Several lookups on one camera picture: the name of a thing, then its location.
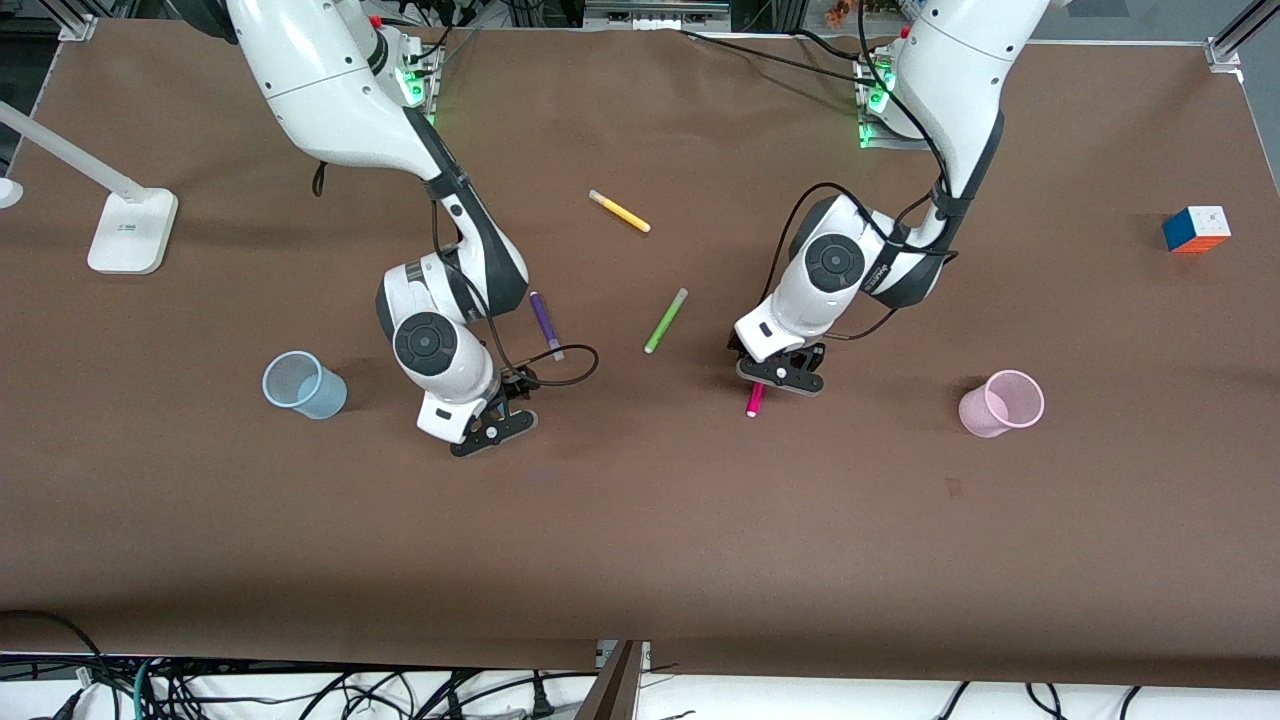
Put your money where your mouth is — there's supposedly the purple marker pen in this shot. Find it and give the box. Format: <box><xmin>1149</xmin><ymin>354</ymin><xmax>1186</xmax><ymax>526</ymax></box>
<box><xmin>528</xmin><ymin>291</ymin><xmax>566</xmax><ymax>363</ymax></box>

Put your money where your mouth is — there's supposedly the green marker pen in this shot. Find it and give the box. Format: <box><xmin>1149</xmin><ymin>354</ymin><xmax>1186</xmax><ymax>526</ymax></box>
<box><xmin>643</xmin><ymin>288</ymin><xmax>690</xmax><ymax>355</ymax></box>

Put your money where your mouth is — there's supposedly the translucent blue plastic cup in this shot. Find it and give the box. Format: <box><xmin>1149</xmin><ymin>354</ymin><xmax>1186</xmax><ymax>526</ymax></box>
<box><xmin>262</xmin><ymin>350</ymin><xmax>349</xmax><ymax>421</ymax></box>

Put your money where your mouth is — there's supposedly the yellow marker pen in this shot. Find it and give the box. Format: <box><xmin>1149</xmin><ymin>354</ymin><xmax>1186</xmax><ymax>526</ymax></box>
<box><xmin>588</xmin><ymin>189</ymin><xmax>652</xmax><ymax>234</ymax></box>

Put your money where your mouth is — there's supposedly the translucent pink plastic cup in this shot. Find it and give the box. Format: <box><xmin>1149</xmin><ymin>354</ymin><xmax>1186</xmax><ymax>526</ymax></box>
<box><xmin>958</xmin><ymin>370</ymin><xmax>1046</xmax><ymax>439</ymax></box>

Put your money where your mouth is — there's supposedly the dark brown table leg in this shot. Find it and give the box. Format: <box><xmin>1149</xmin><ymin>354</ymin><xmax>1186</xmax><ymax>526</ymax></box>
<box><xmin>575</xmin><ymin>640</ymin><xmax>646</xmax><ymax>720</ymax></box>

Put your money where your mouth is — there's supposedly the white desk lamp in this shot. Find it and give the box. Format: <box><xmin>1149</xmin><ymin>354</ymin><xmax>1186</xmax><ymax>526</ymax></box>
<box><xmin>0</xmin><ymin>100</ymin><xmax>179</xmax><ymax>275</ymax></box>

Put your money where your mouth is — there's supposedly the multicolour puzzle cube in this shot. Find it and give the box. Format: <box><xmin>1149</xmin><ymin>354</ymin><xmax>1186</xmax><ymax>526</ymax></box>
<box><xmin>1162</xmin><ymin>205</ymin><xmax>1232</xmax><ymax>254</ymax></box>

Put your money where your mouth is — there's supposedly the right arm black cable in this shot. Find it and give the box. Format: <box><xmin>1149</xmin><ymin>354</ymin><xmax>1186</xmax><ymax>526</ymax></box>
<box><xmin>430</xmin><ymin>175</ymin><xmax>601</xmax><ymax>393</ymax></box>

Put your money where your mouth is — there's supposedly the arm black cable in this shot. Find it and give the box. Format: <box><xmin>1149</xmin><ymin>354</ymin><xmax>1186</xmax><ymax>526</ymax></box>
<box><xmin>765</xmin><ymin>0</ymin><xmax>963</xmax><ymax>343</ymax></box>
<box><xmin>430</xmin><ymin>175</ymin><xmax>601</xmax><ymax>393</ymax></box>

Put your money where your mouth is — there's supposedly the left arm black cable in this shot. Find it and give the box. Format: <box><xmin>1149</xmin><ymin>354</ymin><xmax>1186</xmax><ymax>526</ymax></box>
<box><xmin>765</xmin><ymin>0</ymin><xmax>963</xmax><ymax>343</ymax></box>

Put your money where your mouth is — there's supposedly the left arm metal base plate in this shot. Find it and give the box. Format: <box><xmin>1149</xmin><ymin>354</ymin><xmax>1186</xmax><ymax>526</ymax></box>
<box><xmin>855</xmin><ymin>55</ymin><xmax>926</xmax><ymax>151</ymax></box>

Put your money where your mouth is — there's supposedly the long black tabletop cable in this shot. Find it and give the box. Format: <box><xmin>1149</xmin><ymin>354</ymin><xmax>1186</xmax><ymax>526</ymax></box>
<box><xmin>680</xmin><ymin>28</ymin><xmax>876</xmax><ymax>89</ymax></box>

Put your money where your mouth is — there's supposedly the short black tabletop cable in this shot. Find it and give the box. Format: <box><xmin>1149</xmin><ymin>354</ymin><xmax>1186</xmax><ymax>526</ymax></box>
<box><xmin>790</xmin><ymin>28</ymin><xmax>886</xmax><ymax>66</ymax></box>

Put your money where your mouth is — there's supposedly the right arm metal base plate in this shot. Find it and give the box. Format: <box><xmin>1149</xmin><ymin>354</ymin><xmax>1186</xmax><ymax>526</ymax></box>
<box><xmin>400</xmin><ymin>35</ymin><xmax>446</xmax><ymax>126</ymax></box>

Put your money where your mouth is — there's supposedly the grey metal frame bar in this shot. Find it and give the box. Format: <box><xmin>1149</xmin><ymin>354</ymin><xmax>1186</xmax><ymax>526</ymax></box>
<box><xmin>585</xmin><ymin>0</ymin><xmax>733</xmax><ymax>31</ymax></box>

